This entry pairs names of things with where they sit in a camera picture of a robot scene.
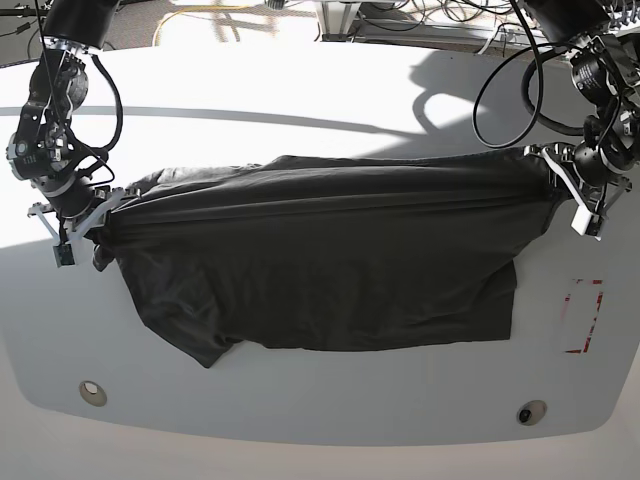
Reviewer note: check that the black tripod stand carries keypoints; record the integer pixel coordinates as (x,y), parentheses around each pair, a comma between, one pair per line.
(13,46)

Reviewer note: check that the aluminium frame post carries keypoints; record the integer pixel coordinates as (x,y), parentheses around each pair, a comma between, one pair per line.
(335,18)

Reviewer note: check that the dark grey T-shirt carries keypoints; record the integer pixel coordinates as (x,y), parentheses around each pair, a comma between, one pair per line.
(331,254)

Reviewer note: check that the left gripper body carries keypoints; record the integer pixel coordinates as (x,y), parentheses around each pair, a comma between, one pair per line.
(595,177)

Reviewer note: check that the right table grommet hole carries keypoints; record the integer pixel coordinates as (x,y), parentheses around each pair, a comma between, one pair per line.
(531,413)

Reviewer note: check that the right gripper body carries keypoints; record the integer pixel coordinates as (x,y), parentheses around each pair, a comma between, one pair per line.
(75,208)

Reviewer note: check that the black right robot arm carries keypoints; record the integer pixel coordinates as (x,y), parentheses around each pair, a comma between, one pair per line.
(45,151)

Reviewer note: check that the red tape rectangle marking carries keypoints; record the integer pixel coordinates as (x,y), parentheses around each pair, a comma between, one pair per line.
(579,315)

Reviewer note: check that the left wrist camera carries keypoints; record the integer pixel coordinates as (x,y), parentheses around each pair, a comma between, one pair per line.
(586,223)

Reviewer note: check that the table grommet hole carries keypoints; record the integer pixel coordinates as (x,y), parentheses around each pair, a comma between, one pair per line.
(531,413)
(92,393)

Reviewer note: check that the aluminium rail with cables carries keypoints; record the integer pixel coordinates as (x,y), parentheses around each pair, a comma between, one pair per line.
(387,43)

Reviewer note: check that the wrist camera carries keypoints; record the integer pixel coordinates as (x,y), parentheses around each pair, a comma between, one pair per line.
(64,255)
(586,223)

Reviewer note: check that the left table grommet hole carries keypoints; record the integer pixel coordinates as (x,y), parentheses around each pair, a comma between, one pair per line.
(92,393)

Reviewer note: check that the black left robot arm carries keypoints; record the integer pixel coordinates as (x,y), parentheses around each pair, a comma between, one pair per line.
(605,71)

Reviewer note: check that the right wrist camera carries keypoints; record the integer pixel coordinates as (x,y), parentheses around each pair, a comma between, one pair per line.
(64,255)

